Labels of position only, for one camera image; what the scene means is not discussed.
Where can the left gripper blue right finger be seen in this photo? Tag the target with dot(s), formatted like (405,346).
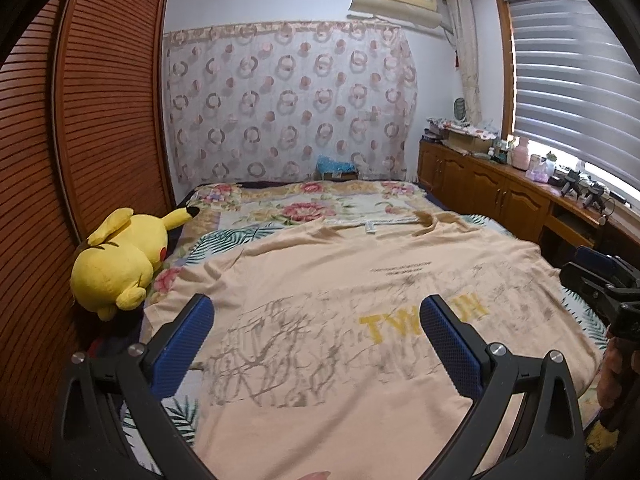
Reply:
(524,421)

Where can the circle pattern lace curtain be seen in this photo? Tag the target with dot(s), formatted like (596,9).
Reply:
(265,101)

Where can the palm leaf print blanket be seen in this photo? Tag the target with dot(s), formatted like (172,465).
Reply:
(225,244)

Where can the yellow Pikachu plush toy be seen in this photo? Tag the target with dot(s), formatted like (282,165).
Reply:
(122,255)

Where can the wall air conditioner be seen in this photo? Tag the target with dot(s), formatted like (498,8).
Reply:
(418,12)

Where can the blue item on box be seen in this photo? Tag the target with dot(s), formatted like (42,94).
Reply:
(330,169)

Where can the cardboard box on cabinet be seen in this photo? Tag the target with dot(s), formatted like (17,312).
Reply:
(462,136)

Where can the beige tied side curtain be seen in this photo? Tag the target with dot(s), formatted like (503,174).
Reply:
(463,24)

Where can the wooden sideboard cabinet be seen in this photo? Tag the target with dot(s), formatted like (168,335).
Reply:
(529,210)

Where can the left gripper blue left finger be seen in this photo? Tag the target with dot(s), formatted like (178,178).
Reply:
(92,442)

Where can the pink bottle on cabinet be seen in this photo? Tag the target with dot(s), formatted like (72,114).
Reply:
(520,154)

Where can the person's right hand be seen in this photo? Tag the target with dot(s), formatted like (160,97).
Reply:
(609,387)

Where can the floral bed cover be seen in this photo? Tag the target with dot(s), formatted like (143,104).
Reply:
(234,214)

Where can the grey zebra window blind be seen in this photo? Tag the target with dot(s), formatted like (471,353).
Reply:
(576,88)

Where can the beige printed t-shirt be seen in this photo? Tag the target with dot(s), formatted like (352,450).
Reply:
(360,339)

